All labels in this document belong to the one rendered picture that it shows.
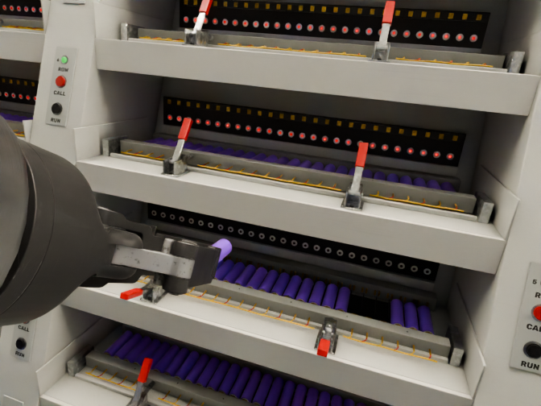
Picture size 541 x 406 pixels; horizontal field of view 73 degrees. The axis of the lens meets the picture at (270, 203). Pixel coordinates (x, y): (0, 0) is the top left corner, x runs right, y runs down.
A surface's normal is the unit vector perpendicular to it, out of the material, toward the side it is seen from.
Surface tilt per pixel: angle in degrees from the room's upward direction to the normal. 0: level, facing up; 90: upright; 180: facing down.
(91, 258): 93
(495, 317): 90
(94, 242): 85
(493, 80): 108
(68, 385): 18
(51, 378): 90
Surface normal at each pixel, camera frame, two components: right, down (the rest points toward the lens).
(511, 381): -0.25, 0.00
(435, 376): 0.09, -0.94
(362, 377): -0.29, 0.30
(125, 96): 0.95, 0.18
